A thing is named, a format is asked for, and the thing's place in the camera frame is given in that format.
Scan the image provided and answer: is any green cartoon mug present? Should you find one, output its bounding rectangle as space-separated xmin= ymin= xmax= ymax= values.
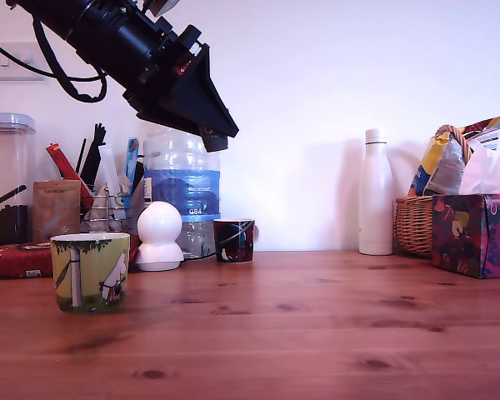
xmin=49 ymin=232 xmax=131 ymax=315

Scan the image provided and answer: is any black diagonal rod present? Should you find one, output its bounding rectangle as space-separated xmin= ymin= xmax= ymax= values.
xmin=0 ymin=184 xmax=28 ymax=214

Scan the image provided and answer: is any white metal bottle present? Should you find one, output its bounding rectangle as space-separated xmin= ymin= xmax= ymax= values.
xmin=357 ymin=128 xmax=395 ymax=256

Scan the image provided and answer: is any black utensil bundle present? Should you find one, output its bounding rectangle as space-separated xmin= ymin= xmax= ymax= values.
xmin=82 ymin=122 xmax=109 ymax=196

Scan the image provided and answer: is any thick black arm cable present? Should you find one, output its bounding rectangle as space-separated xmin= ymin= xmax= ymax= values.
xmin=32 ymin=14 xmax=108 ymax=103

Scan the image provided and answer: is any red patterned snack bag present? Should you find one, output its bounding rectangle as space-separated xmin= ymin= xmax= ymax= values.
xmin=460 ymin=115 xmax=500 ymax=153

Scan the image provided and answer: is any small white round camera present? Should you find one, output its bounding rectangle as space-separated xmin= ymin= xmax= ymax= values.
xmin=134 ymin=201 xmax=185 ymax=273

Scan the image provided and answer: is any white wall switch plate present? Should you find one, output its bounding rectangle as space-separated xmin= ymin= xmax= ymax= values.
xmin=0 ymin=41 xmax=52 ymax=83

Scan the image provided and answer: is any blue packet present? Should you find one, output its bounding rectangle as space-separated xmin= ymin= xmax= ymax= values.
xmin=122 ymin=137 xmax=143 ymax=198

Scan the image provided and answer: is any wire utensil rack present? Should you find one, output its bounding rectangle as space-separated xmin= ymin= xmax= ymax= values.
xmin=79 ymin=192 xmax=135 ymax=233

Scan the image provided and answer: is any dark coffee capsule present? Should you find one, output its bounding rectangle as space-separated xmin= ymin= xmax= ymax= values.
xmin=199 ymin=124 xmax=230 ymax=153

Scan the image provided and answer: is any floral tissue box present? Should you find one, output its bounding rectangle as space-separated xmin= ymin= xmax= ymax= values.
xmin=431 ymin=192 xmax=500 ymax=280

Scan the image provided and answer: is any brown paper pouch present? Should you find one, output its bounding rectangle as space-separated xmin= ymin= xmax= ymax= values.
xmin=32 ymin=179 xmax=83 ymax=243

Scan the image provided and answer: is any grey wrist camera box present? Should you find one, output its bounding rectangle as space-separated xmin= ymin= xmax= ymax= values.
xmin=142 ymin=0 xmax=181 ymax=18

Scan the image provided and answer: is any dark cartoon cup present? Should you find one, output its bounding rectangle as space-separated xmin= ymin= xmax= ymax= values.
xmin=212 ymin=218 xmax=262 ymax=264

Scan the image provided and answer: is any yellow blue snack bag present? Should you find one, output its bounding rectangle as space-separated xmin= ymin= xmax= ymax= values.
xmin=407 ymin=132 xmax=468 ymax=198

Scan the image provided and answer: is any thin black stick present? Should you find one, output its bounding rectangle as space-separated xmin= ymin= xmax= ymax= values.
xmin=75 ymin=137 xmax=88 ymax=177

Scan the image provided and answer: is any flat red box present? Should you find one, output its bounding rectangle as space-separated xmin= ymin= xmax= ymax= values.
xmin=0 ymin=241 xmax=142 ymax=281

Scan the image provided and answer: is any clear storage container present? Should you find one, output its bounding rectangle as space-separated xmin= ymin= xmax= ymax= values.
xmin=0 ymin=112 xmax=38 ymax=252

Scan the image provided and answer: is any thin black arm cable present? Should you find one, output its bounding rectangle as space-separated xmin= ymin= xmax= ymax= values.
xmin=0 ymin=33 xmax=106 ymax=83

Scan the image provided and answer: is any white tissue paper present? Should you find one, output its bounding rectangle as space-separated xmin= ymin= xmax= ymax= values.
xmin=457 ymin=139 xmax=500 ymax=196

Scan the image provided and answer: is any wicker basket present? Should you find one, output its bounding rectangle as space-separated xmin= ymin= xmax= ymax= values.
xmin=393 ymin=123 xmax=474 ymax=260

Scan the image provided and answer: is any large clear water bottle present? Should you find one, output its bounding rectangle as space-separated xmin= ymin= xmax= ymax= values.
xmin=142 ymin=127 xmax=223 ymax=260

